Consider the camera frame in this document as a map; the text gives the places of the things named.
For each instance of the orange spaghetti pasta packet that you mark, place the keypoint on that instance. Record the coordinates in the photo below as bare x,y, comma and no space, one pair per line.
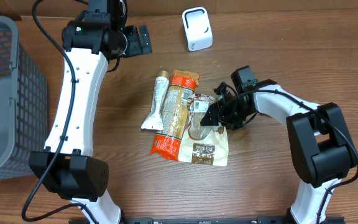
174,114

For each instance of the white barcode scanner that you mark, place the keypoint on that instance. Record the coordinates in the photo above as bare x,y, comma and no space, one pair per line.
197,28

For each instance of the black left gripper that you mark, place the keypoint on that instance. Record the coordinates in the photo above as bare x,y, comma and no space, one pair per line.
137,47

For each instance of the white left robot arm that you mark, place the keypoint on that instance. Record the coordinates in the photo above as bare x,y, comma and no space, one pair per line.
66,165

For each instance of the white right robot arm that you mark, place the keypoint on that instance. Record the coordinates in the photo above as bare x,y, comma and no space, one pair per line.
322,151

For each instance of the white gold-capped tube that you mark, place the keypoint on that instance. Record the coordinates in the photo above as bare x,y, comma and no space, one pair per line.
154,119

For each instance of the grey plastic mesh basket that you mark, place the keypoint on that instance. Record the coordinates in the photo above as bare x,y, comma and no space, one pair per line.
23,104

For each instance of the beige brown snack pouch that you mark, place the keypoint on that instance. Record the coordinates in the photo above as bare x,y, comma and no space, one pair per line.
206,145

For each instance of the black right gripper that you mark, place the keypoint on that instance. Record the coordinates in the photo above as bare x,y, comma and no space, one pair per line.
217,110

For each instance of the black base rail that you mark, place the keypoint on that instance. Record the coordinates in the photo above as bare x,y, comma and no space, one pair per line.
258,220

